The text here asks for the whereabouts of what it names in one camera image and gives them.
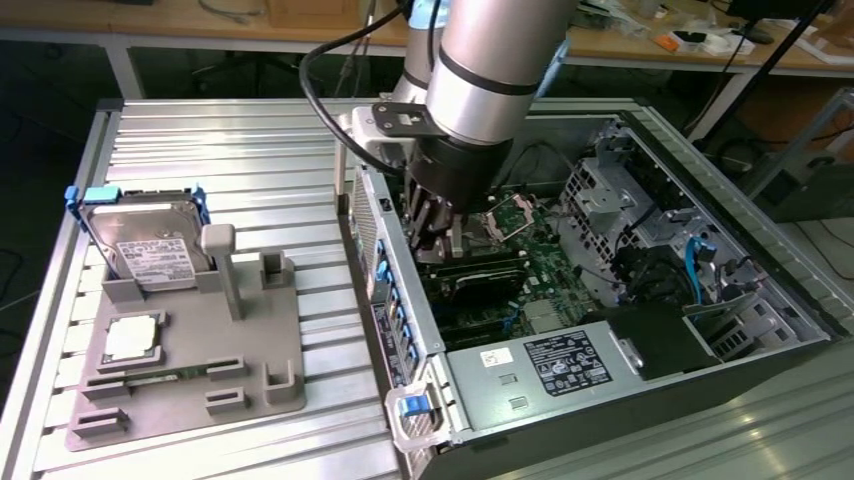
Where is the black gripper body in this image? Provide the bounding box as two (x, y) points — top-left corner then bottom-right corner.
(403, 135), (516, 219)

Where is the graphics card with black fan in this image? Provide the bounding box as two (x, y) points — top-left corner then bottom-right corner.
(418, 249), (528, 311)

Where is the metal socket cover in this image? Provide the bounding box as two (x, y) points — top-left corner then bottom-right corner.
(480, 192), (543, 236)

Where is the green motherboard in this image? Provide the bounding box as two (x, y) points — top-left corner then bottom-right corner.
(416, 192), (606, 351)

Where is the black expansion slot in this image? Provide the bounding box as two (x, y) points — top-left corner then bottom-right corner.
(439, 319), (516, 349)

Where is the silver chipset heatsink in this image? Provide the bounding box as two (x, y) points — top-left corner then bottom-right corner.
(519, 301), (576, 335)

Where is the silver disk bay cage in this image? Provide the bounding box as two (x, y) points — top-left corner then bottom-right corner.
(558, 127), (671, 261)

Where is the grey power supply unit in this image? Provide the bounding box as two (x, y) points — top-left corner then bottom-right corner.
(443, 319), (647, 434)

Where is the black office chair base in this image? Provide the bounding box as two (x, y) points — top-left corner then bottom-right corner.
(191, 49), (321, 99)

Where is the silver hard disk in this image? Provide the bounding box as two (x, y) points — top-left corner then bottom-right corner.
(85, 200), (208, 294)

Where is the open black PC case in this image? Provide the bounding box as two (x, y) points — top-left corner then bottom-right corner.
(332, 110), (843, 480)

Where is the green RAM stick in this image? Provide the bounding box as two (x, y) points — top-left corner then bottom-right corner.
(125, 366), (212, 386)

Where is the white plastic desk item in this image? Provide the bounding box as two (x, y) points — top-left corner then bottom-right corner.
(666, 28), (756, 56)

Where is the blue disk caddy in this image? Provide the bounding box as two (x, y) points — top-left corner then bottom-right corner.
(64, 183), (213, 281)

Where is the silver CPU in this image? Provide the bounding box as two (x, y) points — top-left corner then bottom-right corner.
(104, 319), (161, 359)

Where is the grey parts rack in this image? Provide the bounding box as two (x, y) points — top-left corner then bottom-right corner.
(64, 223), (309, 454)

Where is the dark equipment box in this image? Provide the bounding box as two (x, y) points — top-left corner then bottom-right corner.
(766, 149), (854, 224)

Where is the black tripod leg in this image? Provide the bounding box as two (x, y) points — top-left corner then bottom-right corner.
(686, 0), (839, 139)

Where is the black monitor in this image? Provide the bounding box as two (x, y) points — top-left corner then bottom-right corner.
(723, 0), (839, 44)

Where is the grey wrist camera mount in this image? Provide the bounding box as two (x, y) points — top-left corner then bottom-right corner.
(345, 102), (450, 174)

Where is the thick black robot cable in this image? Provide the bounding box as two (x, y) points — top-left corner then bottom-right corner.
(297, 0), (446, 176)

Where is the black wire bundle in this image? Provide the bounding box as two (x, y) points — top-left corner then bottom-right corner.
(610, 242), (692, 307)

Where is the blue disk wire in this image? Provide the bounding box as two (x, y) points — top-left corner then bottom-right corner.
(680, 234), (719, 307)

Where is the wooden desk white frame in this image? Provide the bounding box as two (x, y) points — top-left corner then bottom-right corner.
(0, 0), (854, 141)

